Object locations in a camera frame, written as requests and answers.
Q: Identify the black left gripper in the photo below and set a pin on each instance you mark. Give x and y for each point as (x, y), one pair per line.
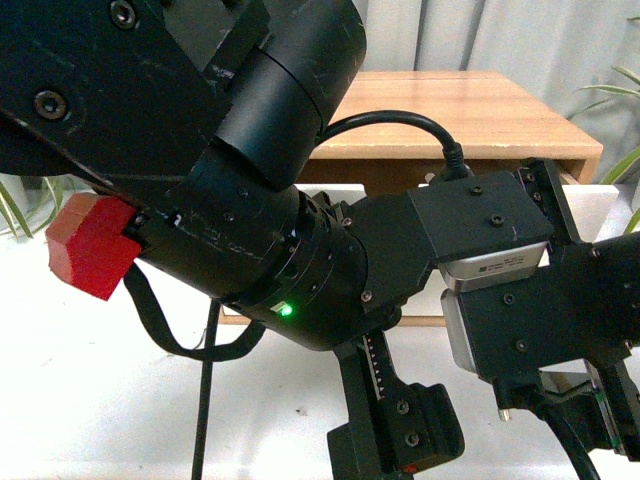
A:
(358, 273)

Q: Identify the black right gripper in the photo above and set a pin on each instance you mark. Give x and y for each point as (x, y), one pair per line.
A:
(555, 343)

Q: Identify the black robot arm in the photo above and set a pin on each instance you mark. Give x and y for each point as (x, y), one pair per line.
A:
(191, 123)

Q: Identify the wooden drawer cabinet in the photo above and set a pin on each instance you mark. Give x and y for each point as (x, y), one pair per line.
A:
(496, 121)

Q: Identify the green spider plant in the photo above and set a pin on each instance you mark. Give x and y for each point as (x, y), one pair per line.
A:
(608, 108)

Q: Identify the white side table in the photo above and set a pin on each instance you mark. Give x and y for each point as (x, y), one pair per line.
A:
(85, 394)

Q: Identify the red plastic block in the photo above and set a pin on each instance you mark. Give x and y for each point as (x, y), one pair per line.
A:
(87, 246)

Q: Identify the green plant at left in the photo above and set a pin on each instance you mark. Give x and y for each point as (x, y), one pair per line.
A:
(29, 204)

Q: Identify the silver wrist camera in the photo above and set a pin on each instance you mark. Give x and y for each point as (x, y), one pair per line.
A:
(491, 269)
(456, 331)

